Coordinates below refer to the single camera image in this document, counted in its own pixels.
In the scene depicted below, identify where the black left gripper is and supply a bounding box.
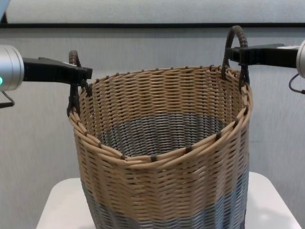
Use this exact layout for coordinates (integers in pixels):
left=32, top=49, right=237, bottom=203
left=22, top=56, right=93, bottom=86

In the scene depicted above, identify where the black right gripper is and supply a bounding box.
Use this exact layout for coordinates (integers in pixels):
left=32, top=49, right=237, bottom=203
left=224, top=43, right=300, bottom=70

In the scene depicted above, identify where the tan grey black woven basket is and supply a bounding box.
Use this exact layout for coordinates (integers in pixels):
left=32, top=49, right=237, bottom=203
left=66, top=25, right=253, bottom=229

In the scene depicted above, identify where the white rounded table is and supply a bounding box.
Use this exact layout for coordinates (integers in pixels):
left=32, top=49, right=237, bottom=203
left=37, top=170, right=303, bottom=229

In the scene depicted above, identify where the black wall rail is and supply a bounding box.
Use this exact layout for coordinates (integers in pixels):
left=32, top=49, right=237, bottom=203
left=0, top=22, right=305, bottom=30

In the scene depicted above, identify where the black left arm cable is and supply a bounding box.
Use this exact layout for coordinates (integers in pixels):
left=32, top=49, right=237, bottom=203
left=0, top=91, right=16, bottom=109

